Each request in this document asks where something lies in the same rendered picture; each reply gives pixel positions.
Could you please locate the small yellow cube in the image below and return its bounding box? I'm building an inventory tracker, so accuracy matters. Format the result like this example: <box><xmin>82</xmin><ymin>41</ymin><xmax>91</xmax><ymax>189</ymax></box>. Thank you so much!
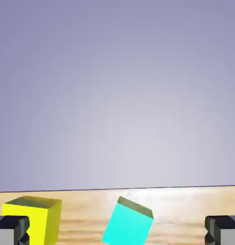
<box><xmin>1</xmin><ymin>195</ymin><xmax>63</xmax><ymax>245</ymax></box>

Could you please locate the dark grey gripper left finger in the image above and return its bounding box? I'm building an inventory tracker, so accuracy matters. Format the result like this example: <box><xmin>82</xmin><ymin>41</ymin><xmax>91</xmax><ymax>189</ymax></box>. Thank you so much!
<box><xmin>0</xmin><ymin>215</ymin><xmax>31</xmax><ymax>245</ymax></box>

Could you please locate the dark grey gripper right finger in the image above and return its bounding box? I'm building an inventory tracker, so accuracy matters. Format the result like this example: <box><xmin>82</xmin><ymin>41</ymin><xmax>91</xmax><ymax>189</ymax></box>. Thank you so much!
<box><xmin>204</xmin><ymin>215</ymin><xmax>235</xmax><ymax>245</ymax></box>

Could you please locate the small cyan cube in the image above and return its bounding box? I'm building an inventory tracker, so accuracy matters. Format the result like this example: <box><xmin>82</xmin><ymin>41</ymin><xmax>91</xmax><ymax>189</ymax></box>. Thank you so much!
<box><xmin>101</xmin><ymin>195</ymin><xmax>154</xmax><ymax>245</ymax></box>

